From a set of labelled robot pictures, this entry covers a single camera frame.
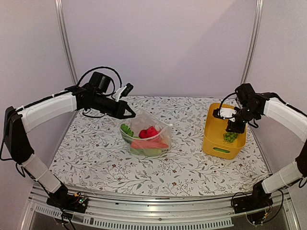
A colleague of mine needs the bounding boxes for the orange carrot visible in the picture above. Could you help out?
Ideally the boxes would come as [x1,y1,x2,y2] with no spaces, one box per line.
[130,139,169,150]

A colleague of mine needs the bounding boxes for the yellow plastic basket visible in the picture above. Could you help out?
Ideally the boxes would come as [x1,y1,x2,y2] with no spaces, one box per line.
[202,103,247,160]

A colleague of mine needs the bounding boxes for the red fruit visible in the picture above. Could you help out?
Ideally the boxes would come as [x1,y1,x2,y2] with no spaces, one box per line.
[139,126,158,139]

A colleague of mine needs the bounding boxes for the aluminium front rail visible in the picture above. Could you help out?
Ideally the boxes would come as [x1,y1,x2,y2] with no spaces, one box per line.
[20,184,301,230]

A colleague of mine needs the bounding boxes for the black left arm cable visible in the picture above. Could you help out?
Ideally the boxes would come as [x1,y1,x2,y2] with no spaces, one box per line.
[76,66,123,89]

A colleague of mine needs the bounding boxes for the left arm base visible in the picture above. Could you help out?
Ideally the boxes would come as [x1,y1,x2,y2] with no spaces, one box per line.
[47,190,88,213]

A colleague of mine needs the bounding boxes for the green grapes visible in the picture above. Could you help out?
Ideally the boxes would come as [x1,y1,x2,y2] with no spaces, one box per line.
[223,132,238,143]

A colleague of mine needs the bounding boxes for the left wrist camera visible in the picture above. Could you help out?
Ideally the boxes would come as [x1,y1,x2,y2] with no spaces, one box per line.
[111,83,134,102]

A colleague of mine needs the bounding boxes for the green pear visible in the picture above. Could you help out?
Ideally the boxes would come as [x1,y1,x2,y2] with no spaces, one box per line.
[143,149,162,157]

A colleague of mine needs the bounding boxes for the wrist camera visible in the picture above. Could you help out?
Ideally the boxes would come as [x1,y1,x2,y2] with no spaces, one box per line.
[213,107,236,122]
[111,83,134,102]

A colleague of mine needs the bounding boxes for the aluminium post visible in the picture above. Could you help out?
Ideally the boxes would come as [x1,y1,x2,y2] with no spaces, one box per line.
[240,0,263,84]
[54,0,78,84]

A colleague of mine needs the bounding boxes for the left aluminium post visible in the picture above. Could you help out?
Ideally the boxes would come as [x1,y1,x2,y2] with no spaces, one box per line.
[54,0,78,84]

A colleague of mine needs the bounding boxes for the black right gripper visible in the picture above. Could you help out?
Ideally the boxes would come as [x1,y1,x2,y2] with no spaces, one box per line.
[226,105,259,134]

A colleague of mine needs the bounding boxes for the right aluminium post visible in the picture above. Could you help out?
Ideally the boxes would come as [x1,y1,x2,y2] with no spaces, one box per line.
[240,0,263,84]

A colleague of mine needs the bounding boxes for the clear zip top bag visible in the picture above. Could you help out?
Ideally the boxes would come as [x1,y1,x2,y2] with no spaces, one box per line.
[119,109,172,157]

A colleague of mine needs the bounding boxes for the green leafy vegetable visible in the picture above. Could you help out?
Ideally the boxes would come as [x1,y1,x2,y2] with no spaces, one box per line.
[120,124,139,138]

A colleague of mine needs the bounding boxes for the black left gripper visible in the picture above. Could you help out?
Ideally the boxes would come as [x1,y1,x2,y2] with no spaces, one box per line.
[92,93,136,119]

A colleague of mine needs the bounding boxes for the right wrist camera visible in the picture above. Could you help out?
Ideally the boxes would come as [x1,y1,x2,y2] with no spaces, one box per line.
[213,107,236,122]

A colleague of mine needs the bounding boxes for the green bitter gourd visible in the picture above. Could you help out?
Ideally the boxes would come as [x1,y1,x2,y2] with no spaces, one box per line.
[213,147,230,153]

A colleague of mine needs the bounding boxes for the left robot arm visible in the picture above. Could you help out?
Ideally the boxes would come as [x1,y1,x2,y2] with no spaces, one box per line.
[1,68,136,208]

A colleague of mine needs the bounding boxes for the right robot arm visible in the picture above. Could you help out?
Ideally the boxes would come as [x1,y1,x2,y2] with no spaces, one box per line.
[218,83,307,209]

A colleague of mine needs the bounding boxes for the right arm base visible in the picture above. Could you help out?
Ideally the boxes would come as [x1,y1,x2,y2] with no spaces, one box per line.
[231,188,273,225]

